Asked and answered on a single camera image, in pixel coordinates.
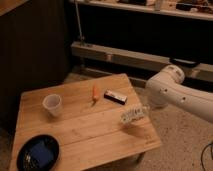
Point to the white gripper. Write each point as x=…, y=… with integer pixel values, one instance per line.
x=155, y=101

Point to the white patterned plastic bottle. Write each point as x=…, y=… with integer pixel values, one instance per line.
x=136, y=112

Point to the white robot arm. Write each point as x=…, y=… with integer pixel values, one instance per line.
x=166, y=87

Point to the black rectangular box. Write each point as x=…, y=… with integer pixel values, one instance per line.
x=115, y=96

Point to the wooden low table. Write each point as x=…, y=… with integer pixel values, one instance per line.
x=89, y=133

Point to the translucent white plastic cup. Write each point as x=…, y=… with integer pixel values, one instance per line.
x=53, y=104

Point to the blue sponge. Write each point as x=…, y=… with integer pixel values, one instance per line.
x=41, y=154

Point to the metal vertical pole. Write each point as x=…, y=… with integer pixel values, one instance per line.
x=81, y=37

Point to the black round bowl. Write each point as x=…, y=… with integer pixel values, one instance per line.
x=25, y=162

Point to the black handle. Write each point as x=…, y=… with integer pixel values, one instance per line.
x=184, y=63

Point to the metal shelf rail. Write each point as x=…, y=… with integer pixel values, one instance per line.
x=137, y=59

